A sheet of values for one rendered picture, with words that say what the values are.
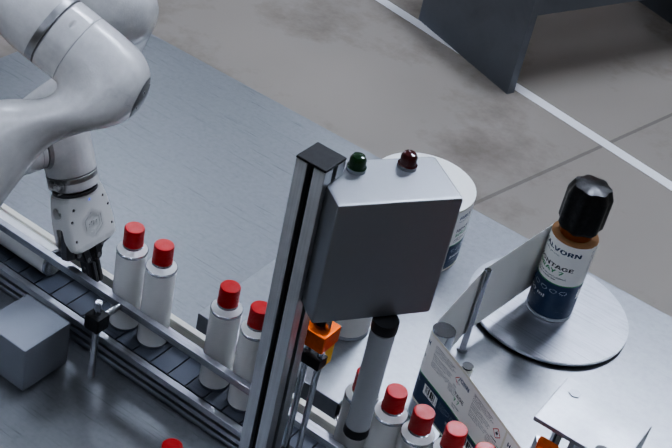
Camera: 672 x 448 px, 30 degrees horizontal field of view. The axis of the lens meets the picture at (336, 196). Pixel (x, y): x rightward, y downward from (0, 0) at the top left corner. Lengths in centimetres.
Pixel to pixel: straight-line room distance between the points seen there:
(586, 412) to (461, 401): 23
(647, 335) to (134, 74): 123
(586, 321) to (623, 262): 180
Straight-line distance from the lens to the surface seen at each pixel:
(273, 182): 264
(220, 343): 200
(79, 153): 205
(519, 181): 441
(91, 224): 212
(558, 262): 229
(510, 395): 221
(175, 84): 292
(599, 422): 183
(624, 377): 234
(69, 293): 222
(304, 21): 509
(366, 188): 153
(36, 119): 160
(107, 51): 160
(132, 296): 211
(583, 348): 234
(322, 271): 156
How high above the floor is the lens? 233
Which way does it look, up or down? 35 degrees down
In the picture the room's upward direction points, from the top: 13 degrees clockwise
